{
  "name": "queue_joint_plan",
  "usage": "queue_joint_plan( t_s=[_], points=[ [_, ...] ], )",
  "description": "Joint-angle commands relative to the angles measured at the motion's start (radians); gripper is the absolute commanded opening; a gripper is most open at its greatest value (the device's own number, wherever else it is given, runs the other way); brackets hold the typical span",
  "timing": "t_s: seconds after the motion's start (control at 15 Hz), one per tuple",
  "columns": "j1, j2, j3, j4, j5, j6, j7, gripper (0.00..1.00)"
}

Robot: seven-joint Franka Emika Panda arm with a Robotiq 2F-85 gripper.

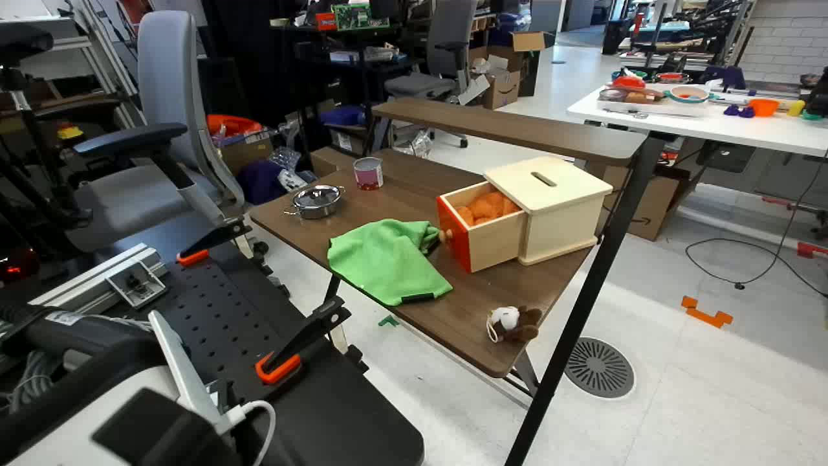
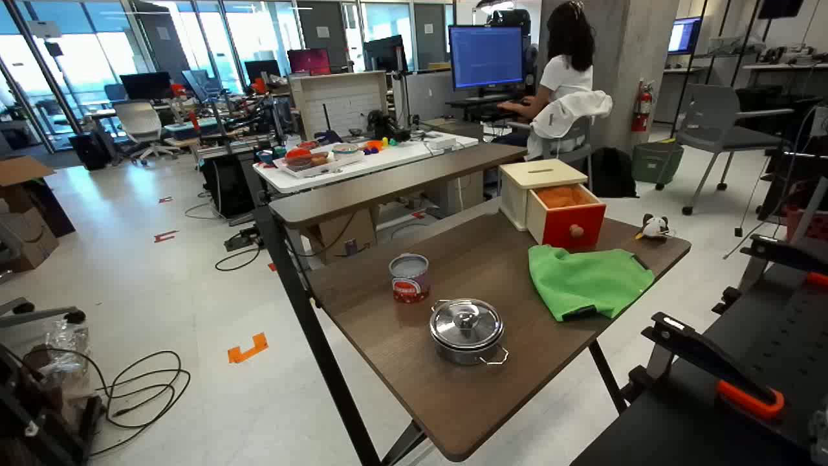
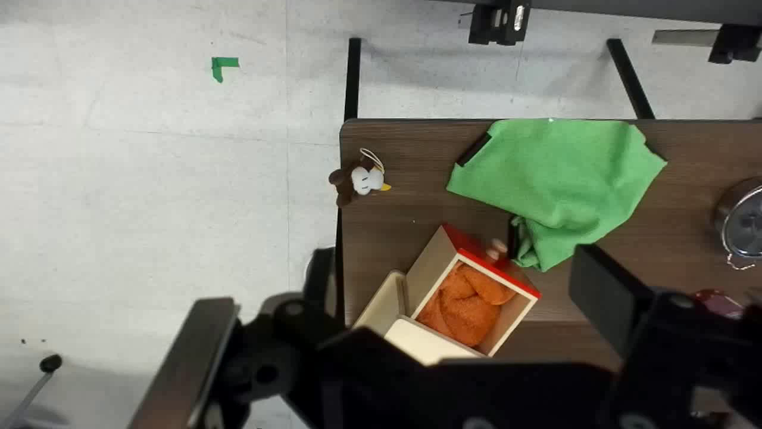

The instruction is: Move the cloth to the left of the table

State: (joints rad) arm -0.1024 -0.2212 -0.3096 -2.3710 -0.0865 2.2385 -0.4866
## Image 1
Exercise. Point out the green cloth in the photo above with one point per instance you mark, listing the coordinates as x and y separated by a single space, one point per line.
388 260

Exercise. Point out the clear cup pink contents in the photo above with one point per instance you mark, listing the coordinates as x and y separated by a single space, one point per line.
369 174

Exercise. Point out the orange balls in drawer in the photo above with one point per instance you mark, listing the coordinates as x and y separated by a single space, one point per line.
484 207

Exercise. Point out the wooden drawer orange front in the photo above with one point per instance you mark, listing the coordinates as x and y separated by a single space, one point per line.
493 246

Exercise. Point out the small metal bowl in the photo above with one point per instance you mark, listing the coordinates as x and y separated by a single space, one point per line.
316 200

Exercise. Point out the low brown cardboard box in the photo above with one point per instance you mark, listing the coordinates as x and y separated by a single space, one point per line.
330 162

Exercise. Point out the brown white plush toy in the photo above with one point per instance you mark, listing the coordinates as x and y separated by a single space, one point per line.
509 321

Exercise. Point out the blue plastic bin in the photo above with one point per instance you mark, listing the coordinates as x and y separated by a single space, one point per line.
343 117

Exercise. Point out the brown wooden shelf board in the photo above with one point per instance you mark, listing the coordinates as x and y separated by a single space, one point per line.
519 131

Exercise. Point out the light wooden slotted box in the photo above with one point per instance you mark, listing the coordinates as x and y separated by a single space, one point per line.
560 207

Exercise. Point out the dark purple bag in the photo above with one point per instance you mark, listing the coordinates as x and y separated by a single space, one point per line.
259 183

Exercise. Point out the large black orange clamp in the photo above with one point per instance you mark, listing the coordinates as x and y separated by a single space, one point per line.
294 350

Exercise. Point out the open cardboard box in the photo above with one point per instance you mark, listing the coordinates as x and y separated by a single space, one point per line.
504 88

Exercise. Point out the black metal table leg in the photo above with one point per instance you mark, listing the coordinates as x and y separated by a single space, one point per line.
585 299

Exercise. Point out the grey background office chair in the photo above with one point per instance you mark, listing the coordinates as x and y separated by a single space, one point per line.
448 35

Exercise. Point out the small black orange clamp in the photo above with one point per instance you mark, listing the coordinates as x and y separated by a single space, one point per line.
211 241

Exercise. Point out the orange plastic bin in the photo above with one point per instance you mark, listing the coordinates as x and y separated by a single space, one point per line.
231 126

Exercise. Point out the black perforated base board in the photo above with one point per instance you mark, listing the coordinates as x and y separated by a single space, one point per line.
216 311

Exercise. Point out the round floor drain grate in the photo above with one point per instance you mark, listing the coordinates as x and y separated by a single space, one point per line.
599 369

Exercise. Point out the large cardboard box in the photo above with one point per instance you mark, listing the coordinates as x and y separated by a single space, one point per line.
656 203

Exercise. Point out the red toy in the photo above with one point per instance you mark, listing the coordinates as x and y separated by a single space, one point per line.
630 83

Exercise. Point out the white angled metal bar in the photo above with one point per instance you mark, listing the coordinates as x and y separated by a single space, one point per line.
178 364

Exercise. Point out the grey office chair black armrest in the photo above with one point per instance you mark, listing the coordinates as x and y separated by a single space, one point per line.
172 79

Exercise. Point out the white table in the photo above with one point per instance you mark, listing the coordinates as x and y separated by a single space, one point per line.
690 119

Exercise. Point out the white patterned plate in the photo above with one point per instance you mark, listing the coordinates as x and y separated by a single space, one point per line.
687 95

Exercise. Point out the black flat device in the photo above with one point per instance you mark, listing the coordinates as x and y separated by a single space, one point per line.
157 429

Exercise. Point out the small purple toy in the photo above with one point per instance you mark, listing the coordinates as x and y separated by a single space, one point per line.
739 109

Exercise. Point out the orange bowl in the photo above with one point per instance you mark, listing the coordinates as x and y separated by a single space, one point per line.
764 106

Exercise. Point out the orange floor bracket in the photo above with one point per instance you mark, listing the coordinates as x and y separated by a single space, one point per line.
708 314

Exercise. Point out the aluminium extrusion rail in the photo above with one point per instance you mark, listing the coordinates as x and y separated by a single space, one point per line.
87 277

